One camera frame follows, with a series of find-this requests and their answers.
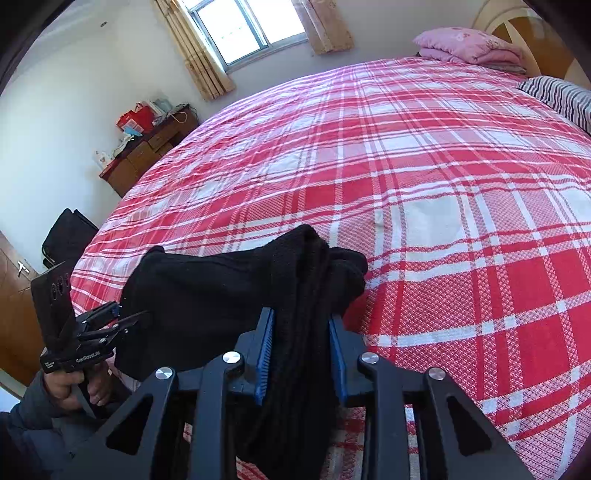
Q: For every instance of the wooden dresser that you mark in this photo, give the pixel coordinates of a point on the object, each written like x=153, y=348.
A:
x=143, y=157

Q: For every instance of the pink folded blanket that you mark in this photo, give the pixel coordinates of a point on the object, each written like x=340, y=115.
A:
x=461, y=44

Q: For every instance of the person's left forearm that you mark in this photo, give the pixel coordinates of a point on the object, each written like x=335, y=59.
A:
x=27, y=429

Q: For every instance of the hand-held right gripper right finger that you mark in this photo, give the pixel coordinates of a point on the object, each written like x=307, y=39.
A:
x=338, y=364

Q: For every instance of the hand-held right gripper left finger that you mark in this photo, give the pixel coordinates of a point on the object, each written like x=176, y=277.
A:
x=265, y=357

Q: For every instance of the wooden door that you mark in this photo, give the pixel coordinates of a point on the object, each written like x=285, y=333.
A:
x=18, y=323

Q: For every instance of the beige patterned curtain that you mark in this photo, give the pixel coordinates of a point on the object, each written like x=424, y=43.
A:
x=198, y=55
x=325, y=27

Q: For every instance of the black pants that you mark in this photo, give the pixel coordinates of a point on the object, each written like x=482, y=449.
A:
x=207, y=295

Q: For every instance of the red plaid bedsheet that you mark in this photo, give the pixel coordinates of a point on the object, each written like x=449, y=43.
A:
x=415, y=184

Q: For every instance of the striped pillow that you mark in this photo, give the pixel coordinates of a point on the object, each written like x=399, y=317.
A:
x=563, y=99

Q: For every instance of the wooden bed headboard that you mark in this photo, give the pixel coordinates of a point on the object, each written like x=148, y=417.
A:
x=545, y=37

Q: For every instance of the person's left hand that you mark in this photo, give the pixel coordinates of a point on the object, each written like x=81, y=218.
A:
x=60, y=387

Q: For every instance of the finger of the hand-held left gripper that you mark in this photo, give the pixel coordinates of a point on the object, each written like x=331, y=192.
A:
x=101, y=314
x=127, y=325

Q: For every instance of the red gift bag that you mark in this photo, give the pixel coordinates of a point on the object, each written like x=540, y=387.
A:
x=136, y=117

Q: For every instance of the black bag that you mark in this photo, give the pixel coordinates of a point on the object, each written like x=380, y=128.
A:
x=69, y=237

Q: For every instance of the bright window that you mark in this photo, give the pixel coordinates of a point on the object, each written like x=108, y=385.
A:
x=231, y=27

